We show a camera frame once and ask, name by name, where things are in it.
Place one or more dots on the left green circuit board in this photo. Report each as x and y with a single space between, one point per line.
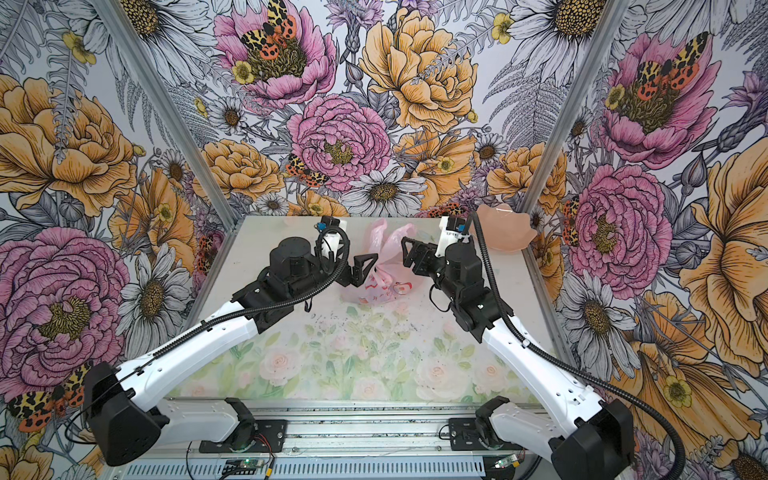
247 467

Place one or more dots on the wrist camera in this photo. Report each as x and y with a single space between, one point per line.
329 241
453 230

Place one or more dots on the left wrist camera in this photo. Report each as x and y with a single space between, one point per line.
329 241

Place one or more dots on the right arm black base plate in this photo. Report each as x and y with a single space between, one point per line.
464 435

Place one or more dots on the right green circuit board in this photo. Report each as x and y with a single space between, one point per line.
510 461

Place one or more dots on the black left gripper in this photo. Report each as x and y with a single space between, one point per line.
345 277

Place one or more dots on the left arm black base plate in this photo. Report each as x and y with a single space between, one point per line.
257 436

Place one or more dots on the right aluminium corner post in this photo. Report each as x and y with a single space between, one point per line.
599 48

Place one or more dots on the aluminium corner post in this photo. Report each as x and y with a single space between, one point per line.
136 55
599 48

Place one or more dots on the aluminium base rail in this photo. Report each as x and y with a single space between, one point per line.
336 431

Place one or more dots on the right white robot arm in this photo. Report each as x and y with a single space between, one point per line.
581 435

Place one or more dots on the pink printed plastic bag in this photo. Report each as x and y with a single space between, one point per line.
388 280

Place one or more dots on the green circuit board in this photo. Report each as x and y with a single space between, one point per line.
247 467
510 461

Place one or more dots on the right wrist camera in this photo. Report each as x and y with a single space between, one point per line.
453 230

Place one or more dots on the left aluminium corner post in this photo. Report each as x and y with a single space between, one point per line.
136 55

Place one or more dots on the white ventilated cable duct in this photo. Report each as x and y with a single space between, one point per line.
379 467

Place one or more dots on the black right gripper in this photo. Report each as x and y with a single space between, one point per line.
428 251

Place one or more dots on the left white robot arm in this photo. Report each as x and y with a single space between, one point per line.
125 406

